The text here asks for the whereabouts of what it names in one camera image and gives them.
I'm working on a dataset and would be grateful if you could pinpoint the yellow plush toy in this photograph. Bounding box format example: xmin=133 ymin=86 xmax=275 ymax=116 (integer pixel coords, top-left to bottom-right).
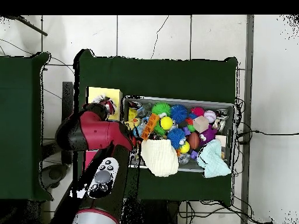
xmin=124 ymin=107 xmax=142 ymax=131

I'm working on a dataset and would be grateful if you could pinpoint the mint knitted cloth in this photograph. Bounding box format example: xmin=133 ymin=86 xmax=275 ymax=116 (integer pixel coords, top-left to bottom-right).
xmin=196 ymin=139 xmax=232 ymax=179

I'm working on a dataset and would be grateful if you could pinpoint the shallow mesh bin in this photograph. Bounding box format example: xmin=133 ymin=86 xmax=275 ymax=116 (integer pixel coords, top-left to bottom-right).
xmin=121 ymin=95 xmax=236 ymax=174

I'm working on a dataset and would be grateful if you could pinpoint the cream knitted cloth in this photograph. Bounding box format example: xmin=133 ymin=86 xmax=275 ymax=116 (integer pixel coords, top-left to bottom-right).
xmin=140 ymin=138 xmax=180 ymax=177

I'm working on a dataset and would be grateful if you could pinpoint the orange plastic brick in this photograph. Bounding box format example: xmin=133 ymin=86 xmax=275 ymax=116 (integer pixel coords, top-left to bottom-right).
xmin=141 ymin=113 xmax=161 ymax=141

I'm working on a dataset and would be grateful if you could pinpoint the green covered side table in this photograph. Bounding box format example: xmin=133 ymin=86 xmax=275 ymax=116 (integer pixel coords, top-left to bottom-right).
xmin=0 ymin=51 xmax=54 ymax=202

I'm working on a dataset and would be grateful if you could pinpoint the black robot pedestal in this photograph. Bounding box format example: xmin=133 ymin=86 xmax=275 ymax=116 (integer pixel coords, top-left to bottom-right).
xmin=123 ymin=199 xmax=182 ymax=224

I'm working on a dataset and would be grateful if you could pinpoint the green spiky ball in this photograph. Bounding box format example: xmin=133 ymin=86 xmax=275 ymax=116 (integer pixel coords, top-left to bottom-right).
xmin=151 ymin=101 xmax=172 ymax=117

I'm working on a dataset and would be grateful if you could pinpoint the dark grey rod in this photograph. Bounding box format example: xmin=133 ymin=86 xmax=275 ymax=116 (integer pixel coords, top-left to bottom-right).
xmin=13 ymin=15 xmax=48 ymax=37

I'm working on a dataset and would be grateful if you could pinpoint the dark green tablecloth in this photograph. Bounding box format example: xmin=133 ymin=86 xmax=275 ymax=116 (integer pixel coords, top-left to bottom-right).
xmin=72 ymin=48 xmax=239 ymax=203

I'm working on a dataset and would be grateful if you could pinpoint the white baseball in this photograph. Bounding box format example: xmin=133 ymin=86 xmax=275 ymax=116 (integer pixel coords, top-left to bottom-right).
xmin=203 ymin=110 xmax=217 ymax=124

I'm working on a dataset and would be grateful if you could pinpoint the wooden box with three holes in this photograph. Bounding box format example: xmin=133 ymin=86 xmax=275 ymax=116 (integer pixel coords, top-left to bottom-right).
xmin=83 ymin=86 xmax=123 ymax=169

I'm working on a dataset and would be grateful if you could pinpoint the yellow ball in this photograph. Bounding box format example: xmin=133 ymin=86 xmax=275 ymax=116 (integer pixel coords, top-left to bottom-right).
xmin=159 ymin=115 xmax=174 ymax=131

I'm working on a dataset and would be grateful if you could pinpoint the black cable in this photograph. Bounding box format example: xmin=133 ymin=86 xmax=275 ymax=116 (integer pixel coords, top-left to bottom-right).
xmin=235 ymin=129 xmax=299 ymax=144

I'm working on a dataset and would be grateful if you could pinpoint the blue spiky ball with eyes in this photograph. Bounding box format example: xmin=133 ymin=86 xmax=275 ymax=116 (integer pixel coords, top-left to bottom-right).
xmin=166 ymin=128 xmax=187 ymax=150

